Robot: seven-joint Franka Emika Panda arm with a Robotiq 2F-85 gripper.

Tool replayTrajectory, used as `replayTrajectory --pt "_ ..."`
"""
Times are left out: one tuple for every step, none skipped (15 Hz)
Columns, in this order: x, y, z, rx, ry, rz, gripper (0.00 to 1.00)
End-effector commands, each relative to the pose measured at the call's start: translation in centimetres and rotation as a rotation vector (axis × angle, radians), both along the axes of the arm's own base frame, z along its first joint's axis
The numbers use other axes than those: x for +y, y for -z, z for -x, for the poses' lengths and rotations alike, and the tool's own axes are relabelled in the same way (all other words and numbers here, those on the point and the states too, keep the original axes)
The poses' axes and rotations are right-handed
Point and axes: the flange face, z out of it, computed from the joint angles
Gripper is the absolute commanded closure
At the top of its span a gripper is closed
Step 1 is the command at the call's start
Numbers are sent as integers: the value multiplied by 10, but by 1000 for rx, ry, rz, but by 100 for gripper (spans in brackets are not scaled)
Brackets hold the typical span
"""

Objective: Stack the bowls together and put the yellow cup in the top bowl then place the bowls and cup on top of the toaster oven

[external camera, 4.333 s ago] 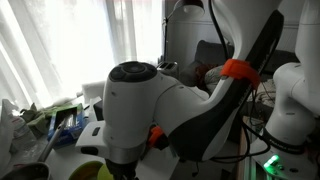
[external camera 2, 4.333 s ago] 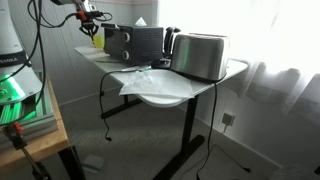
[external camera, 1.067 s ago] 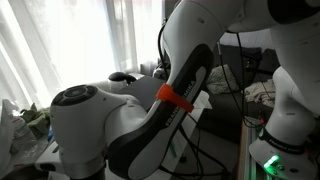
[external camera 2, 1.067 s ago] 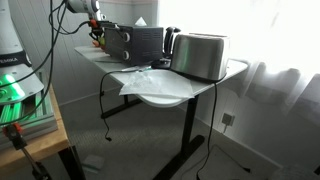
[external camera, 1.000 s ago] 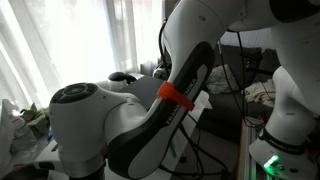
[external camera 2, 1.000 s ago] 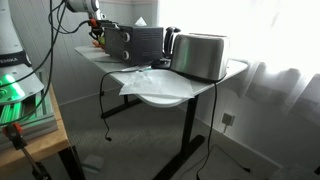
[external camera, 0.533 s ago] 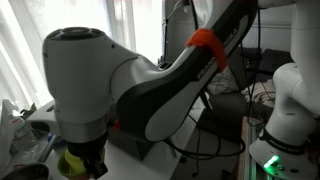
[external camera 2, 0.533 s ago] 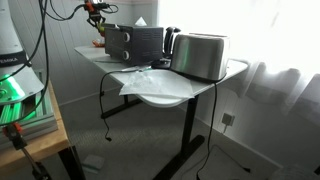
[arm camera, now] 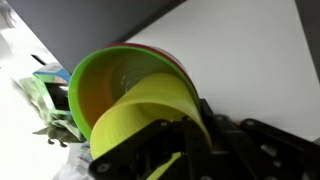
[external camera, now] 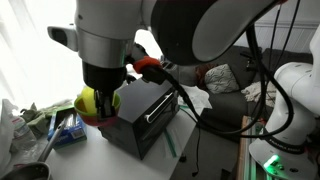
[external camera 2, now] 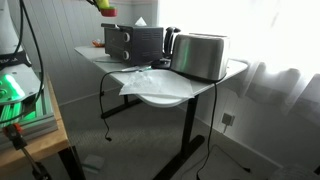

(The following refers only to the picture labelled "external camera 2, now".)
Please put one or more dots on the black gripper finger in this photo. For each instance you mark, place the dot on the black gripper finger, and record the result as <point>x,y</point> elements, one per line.
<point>93,3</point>

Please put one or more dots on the pink plastic bowl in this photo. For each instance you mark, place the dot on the pink plastic bowl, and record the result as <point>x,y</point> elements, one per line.
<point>109,13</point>

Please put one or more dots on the green plastic bowl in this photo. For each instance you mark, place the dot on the green plastic bowl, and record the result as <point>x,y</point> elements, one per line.
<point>112,7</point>

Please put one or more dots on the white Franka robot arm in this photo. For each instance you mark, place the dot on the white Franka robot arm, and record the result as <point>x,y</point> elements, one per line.
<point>10,30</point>

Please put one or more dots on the black toaster oven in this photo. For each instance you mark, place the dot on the black toaster oven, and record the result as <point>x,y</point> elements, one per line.
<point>140,43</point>

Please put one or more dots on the stainless steel toaster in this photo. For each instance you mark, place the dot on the stainless steel toaster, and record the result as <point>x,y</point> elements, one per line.
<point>200,56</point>

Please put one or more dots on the small orange object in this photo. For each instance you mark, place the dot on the small orange object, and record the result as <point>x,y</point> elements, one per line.
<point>98,43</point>

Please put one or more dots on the silver metal utensil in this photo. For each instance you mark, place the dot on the silver metal utensil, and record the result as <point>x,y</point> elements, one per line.
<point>130,69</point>

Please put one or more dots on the clear green-strip zip bag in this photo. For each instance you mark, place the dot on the clear green-strip zip bag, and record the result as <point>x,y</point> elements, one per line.
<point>141,68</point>

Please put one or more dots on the black electric kettle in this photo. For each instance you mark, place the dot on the black electric kettle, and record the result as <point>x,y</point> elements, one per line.
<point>169,40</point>

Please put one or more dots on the white plastic sheet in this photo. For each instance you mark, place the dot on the white plastic sheet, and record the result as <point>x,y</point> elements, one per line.
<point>156,83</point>

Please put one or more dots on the white round plate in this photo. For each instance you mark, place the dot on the white round plate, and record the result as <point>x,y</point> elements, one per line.
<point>163,101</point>

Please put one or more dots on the wooden workbench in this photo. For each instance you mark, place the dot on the wooden workbench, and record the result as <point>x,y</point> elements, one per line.
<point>36,146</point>

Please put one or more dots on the orange bar clamp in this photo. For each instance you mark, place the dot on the orange bar clamp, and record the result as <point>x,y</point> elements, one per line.
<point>18,140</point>

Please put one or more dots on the pale foam block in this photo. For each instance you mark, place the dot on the pale foam block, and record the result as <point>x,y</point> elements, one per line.
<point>93,163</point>

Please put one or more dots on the white sheer curtain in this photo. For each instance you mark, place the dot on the white sheer curtain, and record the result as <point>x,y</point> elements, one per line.
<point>266,50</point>

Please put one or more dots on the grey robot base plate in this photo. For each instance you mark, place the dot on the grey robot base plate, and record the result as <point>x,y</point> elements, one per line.
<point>20,83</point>

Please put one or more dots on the aluminium rail frame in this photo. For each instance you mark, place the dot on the aluminium rail frame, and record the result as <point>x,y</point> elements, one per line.
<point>40,110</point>

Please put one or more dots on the black table leg frame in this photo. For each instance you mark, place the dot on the black table leg frame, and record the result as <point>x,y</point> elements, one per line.
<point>188,133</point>

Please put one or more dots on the white wall plug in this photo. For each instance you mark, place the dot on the white wall plug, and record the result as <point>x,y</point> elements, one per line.
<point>228,119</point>

